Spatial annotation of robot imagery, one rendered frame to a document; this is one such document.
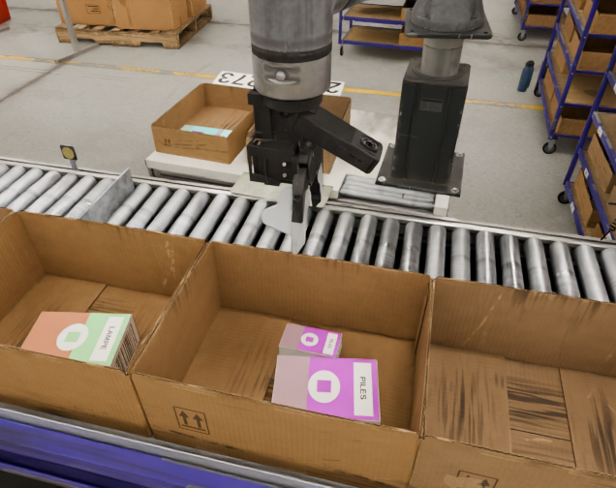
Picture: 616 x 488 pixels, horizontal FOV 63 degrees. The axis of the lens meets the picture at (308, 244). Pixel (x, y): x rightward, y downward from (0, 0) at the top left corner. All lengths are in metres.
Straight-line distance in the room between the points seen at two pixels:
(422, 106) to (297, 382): 0.95
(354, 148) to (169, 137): 1.22
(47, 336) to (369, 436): 0.56
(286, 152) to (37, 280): 0.71
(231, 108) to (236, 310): 1.20
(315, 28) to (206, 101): 1.57
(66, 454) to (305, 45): 0.66
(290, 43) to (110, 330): 0.58
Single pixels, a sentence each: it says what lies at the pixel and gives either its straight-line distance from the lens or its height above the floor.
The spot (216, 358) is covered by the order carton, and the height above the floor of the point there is 0.89.
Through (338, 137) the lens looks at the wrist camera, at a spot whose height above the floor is 1.33.
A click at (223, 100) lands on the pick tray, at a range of 2.07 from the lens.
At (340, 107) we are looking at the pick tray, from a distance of 1.95.
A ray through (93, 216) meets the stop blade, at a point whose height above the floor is 0.78.
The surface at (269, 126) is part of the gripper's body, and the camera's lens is 0.63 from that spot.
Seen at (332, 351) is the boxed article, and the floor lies 0.93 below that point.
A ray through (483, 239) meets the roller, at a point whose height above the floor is 0.75.
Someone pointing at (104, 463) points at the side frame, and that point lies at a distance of 0.84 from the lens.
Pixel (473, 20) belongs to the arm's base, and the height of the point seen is 1.23.
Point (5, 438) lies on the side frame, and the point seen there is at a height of 0.91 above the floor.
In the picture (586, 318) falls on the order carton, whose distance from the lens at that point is 0.92.
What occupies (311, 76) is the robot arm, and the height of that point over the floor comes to 1.41.
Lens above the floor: 1.62
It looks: 40 degrees down
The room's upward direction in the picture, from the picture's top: straight up
